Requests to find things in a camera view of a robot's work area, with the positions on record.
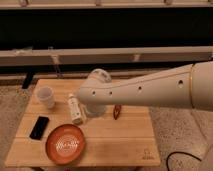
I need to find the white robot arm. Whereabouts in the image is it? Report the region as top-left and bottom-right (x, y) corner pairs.
(77, 61), (213, 115)

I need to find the small red brown object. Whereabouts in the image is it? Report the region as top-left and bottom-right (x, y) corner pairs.
(113, 105), (122, 120)

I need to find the small white bottle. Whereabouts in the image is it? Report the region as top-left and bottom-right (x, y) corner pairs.
(68, 94), (83, 124)

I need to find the small wooden table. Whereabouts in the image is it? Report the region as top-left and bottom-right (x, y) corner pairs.
(5, 79), (160, 167)

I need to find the translucent plastic cup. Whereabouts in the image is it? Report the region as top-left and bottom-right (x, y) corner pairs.
(36, 86), (55, 109)

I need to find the orange round bowl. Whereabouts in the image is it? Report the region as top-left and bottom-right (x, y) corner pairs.
(45, 124), (86, 165)

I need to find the black smartphone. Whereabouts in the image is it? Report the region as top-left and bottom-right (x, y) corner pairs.
(30, 116), (49, 140)

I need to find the black object by wall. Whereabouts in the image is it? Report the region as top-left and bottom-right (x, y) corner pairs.
(22, 72), (34, 89)

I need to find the black cable on floor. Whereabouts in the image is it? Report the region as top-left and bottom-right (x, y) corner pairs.
(165, 151), (203, 171)

